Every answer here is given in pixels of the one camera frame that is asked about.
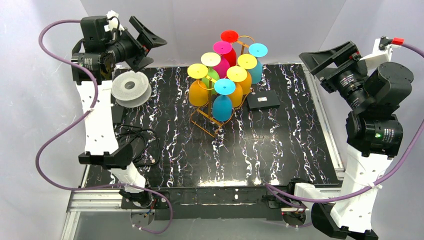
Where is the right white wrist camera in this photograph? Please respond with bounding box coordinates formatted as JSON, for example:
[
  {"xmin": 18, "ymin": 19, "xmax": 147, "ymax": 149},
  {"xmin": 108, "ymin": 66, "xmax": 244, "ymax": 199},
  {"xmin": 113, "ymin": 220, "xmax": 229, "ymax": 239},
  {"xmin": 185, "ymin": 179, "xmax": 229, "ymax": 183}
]
[{"xmin": 359, "ymin": 36, "xmax": 405, "ymax": 70}]

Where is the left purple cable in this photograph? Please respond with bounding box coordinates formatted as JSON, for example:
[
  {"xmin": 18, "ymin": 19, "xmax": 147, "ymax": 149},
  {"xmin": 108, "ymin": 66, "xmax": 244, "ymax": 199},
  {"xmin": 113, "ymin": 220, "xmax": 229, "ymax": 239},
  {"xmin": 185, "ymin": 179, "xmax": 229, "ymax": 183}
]
[{"xmin": 34, "ymin": 19, "xmax": 174, "ymax": 235}]

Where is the black flat box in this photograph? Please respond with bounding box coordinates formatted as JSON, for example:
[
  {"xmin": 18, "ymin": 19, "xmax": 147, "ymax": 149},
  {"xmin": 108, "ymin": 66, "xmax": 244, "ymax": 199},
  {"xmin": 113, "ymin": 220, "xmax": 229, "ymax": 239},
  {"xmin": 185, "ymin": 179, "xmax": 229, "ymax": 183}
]
[{"xmin": 246, "ymin": 90, "xmax": 281, "ymax": 111}]

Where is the green wine glass pale base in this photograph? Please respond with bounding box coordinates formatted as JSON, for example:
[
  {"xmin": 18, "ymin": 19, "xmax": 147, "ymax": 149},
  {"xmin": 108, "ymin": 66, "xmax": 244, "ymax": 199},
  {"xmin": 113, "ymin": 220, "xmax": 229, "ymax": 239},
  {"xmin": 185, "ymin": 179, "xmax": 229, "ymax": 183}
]
[{"xmin": 200, "ymin": 52, "xmax": 221, "ymax": 95}]

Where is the black block left edge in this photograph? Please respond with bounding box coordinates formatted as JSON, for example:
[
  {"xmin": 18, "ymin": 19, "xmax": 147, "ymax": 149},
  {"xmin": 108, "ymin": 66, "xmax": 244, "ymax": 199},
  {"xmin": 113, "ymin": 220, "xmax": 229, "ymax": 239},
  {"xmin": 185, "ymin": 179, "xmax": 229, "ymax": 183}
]
[{"xmin": 111, "ymin": 105, "xmax": 125, "ymax": 124}]

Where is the orange glass yellow base left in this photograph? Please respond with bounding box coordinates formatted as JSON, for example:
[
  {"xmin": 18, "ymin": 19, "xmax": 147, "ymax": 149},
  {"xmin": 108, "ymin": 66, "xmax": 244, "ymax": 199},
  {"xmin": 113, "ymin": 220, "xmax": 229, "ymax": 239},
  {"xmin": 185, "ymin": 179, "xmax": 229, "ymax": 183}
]
[{"xmin": 187, "ymin": 63, "xmax": 209, "ymax": 107}]

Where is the magenta wine glass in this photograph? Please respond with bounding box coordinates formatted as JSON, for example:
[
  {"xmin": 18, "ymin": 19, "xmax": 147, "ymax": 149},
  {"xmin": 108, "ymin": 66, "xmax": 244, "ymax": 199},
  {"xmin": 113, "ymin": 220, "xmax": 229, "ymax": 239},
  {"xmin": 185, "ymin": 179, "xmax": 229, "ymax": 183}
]
[{"xmin": 212, "ymin": 40, "xmax": 231, "ymax": 79}]

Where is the orange glass yellow base rear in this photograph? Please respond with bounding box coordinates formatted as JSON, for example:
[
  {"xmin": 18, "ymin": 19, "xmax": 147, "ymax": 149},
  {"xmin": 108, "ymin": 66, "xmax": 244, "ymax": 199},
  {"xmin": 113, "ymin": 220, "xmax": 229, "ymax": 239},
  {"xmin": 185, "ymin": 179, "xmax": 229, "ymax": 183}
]
[{"xmin": 237, "ymin": 53, "xmax": 258, "ymax": 95}]

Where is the orange glass yellow base middle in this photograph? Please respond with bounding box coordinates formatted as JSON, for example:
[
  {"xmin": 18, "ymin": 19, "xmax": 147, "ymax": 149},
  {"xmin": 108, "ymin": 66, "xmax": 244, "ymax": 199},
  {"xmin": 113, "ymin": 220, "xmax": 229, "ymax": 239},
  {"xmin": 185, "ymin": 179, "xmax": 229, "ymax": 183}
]
[{"xmin": 226, "ymin": 65, "xmax": 247, "ymax": 108}]

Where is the purple cable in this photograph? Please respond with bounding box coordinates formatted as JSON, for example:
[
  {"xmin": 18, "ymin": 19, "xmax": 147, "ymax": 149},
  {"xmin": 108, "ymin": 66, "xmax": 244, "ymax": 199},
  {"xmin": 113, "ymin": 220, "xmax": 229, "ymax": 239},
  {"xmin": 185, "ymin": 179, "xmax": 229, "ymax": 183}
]
[
  {"xmin": 263, "ymin": 42, "xmax": 424, "ymax": 229},
  {"xmin": 34, "ymin": 19, "xmax": 174, "ymax": 235}
]

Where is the teal wine glass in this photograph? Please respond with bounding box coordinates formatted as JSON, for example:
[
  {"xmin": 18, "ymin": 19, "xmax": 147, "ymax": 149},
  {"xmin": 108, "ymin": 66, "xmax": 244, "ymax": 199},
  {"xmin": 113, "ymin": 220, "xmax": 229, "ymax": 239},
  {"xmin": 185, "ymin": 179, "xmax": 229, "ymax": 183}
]
[{"xmin": 248, "ymin": 42, "xmax": 268, "ymax": 84}]

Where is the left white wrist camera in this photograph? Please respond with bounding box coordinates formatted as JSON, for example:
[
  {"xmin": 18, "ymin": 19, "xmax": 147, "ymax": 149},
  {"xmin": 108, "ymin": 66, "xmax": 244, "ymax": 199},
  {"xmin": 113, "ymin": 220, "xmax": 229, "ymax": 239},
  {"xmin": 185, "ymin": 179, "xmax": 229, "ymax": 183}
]
[{"xmin": 103, "ymin": 10, "xmax": 125, "ymax": 32}]

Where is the red wine glass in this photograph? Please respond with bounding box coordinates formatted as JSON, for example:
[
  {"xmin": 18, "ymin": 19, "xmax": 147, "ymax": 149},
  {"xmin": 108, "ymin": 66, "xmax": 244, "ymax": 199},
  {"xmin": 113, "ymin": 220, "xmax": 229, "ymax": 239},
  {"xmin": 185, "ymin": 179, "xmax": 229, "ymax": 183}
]
[{"xmin": 220, "ymin": 30, "xmax": 239, "ymax": 67}]

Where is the black coiled cable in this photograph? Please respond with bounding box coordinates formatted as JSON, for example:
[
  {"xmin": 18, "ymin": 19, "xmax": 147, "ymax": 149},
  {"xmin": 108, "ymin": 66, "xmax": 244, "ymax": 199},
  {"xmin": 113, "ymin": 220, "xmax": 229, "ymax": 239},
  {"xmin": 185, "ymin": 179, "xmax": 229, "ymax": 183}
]
[{"xmin": 113, "ymin": 124, "xmax": 162, "ymax": 167}]

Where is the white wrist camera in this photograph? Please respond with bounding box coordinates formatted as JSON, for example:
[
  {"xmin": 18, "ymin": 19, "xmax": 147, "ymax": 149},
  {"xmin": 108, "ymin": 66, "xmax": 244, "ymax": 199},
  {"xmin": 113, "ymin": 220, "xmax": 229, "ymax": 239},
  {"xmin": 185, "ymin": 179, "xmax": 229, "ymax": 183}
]
[
  {"xmin": 103, "ymin": 10, "xmax": 125, "ymax": 32},
  {"xmin": 359, "ymin": 36, "xmax": 405, "ymax": 70}
]

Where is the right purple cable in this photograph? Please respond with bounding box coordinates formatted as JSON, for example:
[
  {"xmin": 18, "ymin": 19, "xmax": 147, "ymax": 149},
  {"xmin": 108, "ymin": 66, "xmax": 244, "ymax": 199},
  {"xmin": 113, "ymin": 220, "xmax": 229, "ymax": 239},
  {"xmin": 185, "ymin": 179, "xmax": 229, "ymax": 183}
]
[{"xmin": 263, "ymin": 42, "xmax": 424, "ymax": 229}]

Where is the gold wire glass rack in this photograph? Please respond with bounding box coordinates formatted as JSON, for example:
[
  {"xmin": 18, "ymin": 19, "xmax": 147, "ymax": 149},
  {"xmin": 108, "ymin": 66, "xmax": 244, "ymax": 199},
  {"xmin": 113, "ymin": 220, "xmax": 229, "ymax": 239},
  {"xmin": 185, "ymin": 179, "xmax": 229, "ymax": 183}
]
[{"xmin": 194, "ymin": 35, "xmax": 256, "ymax": 137}]

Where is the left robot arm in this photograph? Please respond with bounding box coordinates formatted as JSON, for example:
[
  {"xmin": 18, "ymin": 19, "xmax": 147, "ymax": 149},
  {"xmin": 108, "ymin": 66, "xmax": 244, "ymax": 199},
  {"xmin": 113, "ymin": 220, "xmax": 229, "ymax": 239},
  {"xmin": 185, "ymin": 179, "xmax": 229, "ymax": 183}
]
[{"xmin": 71, "ymin": 10, "xmax": 167, "ymax": 206}]

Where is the orange glass yellow base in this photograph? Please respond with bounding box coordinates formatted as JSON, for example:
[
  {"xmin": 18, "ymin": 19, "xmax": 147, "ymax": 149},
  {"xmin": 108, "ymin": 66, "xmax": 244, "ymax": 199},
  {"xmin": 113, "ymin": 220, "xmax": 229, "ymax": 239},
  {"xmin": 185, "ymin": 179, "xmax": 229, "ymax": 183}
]
[
  {"xmin": 187, "ymin": 63, "xmax": 209, "ymax": 107},
  {"xmin": 237, "ymin": 53, "xmax": 258, "ymax": 95},
  {"xmin": 226, "ymin": 65, "xmax": 247, "ymax": 108}
]

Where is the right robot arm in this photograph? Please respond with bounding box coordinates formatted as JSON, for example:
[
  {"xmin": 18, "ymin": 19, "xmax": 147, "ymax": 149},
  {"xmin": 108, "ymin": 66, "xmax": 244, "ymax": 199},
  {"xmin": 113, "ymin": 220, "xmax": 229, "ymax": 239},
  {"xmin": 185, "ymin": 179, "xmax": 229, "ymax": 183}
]
[{"xmin": 288, "ymin": 36, "xmax": 414, "ymax": 240}]

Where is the white filament spool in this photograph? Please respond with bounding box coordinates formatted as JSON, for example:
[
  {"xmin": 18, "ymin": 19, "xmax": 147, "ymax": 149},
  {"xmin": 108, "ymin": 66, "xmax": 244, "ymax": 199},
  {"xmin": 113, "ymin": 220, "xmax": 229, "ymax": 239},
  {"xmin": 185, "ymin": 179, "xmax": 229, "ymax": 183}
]
[{"xmin": 111, "ymin": 70, "xmax": 152, "ymax": 108}]

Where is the blue wine glass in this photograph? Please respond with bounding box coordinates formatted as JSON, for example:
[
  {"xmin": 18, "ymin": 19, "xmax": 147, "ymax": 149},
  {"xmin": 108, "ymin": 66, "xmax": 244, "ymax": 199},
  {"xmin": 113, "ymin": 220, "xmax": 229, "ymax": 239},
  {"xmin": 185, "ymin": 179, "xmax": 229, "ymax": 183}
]
[{"xmin": 212, "ymin": 78, "xmax": 236, "ymax": 122}]

